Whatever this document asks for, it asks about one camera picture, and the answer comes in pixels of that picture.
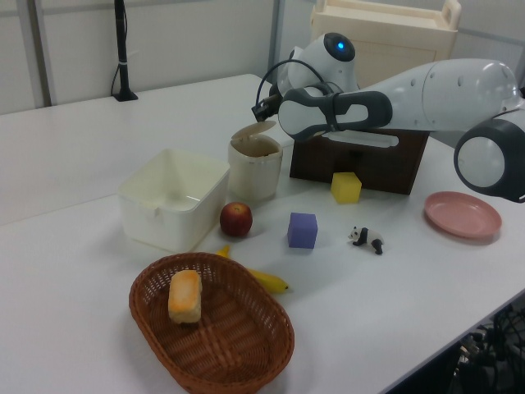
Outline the toasted bread block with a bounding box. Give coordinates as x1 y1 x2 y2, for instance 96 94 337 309
167 269 203 325

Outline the brown wicker basket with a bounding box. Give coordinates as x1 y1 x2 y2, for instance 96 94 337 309
129 251 296 394

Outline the pink plastic plate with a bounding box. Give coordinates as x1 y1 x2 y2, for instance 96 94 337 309
423 190 503 240

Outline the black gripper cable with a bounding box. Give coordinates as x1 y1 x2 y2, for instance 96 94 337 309
255 58 334 110

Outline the purple foam cube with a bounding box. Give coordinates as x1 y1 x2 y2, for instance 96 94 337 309
287 212 319 250

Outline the panda toy figure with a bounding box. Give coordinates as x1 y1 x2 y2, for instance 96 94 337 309
348 226 386 256

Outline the red apple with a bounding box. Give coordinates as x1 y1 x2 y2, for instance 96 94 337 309
219 201 253 238

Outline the yellow banana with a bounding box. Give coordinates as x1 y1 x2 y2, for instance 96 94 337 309
215 245 290 296

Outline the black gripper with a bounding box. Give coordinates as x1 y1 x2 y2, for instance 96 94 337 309
250 93 284 123

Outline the yellow foam cube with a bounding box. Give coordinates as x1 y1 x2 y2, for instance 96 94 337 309
331 171 363 205

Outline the black cable bundle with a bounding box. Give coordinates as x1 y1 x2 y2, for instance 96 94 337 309
445 302 525 394

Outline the dark brown wooden box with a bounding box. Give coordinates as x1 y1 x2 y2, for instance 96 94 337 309
289 126 431 196

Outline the grey metal frame post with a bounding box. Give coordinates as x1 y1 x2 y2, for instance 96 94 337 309
23 0 57 108
265 0 288 85

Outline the black pole stand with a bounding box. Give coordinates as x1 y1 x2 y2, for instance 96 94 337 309
110 0 139 103

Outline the cream lidded trash can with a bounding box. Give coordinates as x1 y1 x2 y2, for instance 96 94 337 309
227 119 285 202

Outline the cream plastic cabinet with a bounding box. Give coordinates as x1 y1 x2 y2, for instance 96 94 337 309
308 0 463 89

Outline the white square plastic container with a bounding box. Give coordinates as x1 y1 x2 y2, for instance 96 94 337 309
117 148 232 254

